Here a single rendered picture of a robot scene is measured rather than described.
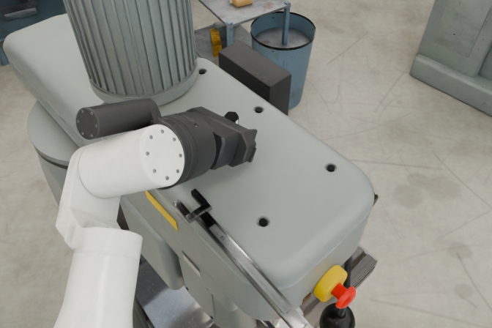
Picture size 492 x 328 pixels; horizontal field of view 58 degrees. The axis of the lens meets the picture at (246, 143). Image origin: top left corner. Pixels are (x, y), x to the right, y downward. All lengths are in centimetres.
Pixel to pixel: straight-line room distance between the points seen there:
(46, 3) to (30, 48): 352
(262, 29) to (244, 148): 292
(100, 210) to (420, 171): 296
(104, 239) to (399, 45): 415
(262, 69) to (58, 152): 56
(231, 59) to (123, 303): 82
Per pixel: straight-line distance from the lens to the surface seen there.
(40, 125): 134
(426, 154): 347
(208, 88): 82
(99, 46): 74
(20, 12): 461
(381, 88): 390
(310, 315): 161
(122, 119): 50
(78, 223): 48
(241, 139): 62
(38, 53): 124
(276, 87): 110
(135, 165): 45
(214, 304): 100
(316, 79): 388
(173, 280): 113
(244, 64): 114
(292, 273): 60
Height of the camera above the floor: 242
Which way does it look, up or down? 47 degrees down
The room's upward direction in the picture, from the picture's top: straight up
